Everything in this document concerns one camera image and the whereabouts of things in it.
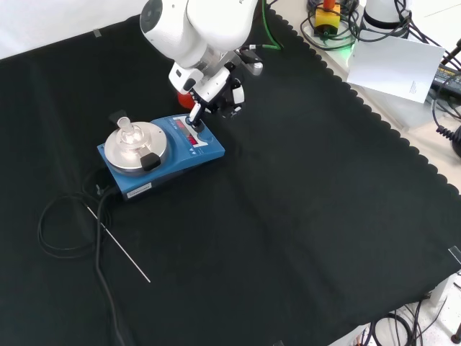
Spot yellow stop button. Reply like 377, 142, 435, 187
313, 0, 342, 37

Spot thick black power cable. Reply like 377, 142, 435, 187
94, 186, 138, 346

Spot orange round object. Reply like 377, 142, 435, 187
176, 91, 196, 110

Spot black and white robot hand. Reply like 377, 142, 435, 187
168, 61, 247, 128

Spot black cloth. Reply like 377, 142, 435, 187
0, 6, 461, 346

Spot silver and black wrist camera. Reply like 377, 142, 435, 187
236, 45, 266, 77

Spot aluminium heating block, black handles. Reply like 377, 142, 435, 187
104, 110, 170, 173

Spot black power adapter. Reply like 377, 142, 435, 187
429, 63, 461, 97

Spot clear round-bottom glass flask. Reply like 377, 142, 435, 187
116, 116, 146, 153

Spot heater with blue base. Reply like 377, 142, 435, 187
97, 112, 226, 202

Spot thin black cable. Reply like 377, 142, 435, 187
37, 168, 120, 260

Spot black coiled cable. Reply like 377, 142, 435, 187
431, 96, 461, 158

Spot green cable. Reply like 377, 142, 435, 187
260, 0, 286, 52

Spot thin metal probe rod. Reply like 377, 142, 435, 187
85, 204, 152, 283

